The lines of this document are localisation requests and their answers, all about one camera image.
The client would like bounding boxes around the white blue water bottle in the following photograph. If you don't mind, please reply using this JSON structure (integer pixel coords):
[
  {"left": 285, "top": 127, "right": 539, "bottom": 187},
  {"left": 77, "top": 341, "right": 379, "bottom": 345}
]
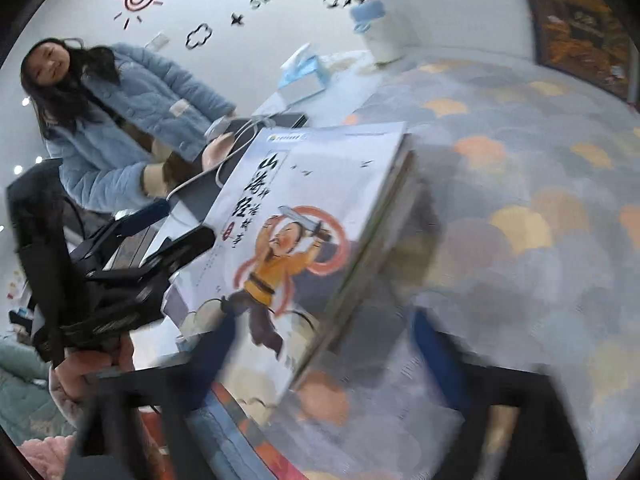
[{"left": 349, "top": 0, "right": 403, "bottom": 65}]

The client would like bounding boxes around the person's left hand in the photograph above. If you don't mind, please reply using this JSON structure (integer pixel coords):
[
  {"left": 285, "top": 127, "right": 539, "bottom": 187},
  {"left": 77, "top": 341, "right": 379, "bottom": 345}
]
[{"left": 55, "top": 337, "right": 135, "bottom": 411}]

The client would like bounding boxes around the white charger brick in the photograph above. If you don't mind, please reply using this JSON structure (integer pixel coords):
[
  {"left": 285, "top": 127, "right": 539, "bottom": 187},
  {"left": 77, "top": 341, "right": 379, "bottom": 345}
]
[{"left": 204, "top": 117, "right": 232, "bottom": 140}]

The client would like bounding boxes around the black cloud wall decal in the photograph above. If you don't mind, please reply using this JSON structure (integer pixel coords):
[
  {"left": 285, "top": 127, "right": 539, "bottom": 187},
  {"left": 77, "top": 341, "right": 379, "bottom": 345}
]
[{"left": 184, "top": 22, "right": 214, "bottom": 51}]

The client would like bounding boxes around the dark ornate encyclopedia book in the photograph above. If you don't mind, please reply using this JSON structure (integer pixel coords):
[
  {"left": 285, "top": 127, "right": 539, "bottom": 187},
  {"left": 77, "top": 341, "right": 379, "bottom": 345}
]
[{"left": 516, "top": 0, "right": 640, "bottom": 107}]

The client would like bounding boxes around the blue tissue box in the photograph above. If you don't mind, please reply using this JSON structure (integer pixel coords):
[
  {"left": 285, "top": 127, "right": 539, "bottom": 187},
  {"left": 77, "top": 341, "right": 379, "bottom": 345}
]
[{"left": 276, "top": 43, "right": 332, "bottom": 107}]

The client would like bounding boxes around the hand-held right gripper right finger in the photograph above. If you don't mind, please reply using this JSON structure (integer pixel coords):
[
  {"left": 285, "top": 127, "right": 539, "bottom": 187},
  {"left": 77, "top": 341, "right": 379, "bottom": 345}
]
[{"left": 410, "top": 310, "right": 586, "bottom": 480}]

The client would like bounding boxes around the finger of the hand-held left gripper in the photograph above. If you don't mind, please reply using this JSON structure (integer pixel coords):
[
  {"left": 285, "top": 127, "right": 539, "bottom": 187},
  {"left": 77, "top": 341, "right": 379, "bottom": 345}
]
[
  {"left": 70, "top": 199, "right": 170, "bottom": 266},
  {"left": 87, "top": 225, "right": 216, "bottom": 283}
]

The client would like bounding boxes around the stack of picture books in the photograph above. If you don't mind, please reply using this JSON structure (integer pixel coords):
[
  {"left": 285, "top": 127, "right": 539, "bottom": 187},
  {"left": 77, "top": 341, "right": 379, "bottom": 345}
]
[{"left": 177, "top": 121, "right": 431, "bottom": 406}]

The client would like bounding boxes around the white charger cable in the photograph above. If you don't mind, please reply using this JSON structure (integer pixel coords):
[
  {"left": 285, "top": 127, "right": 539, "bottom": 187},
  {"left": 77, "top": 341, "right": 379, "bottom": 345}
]
[{"left": 165, "top": 114, "right": 277, "bottom": 202}]

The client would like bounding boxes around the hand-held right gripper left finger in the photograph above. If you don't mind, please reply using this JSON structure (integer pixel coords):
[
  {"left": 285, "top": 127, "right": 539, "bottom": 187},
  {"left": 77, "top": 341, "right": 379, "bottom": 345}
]
[{"left": 65, "top": 310, "right": 238, "bottom": 480}]

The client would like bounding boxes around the sword warrior picture book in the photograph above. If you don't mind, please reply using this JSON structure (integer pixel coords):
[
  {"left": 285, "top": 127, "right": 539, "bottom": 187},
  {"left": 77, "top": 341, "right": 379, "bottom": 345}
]
[{"left": 177, "top": 121, "right": 408, "bottom": 406}]

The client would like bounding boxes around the teal quilted blanket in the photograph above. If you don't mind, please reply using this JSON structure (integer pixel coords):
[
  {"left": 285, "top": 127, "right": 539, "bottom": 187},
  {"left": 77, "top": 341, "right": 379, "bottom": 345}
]
[{"left": 0, "top": 337, "right": 66, "bottom": 446}]

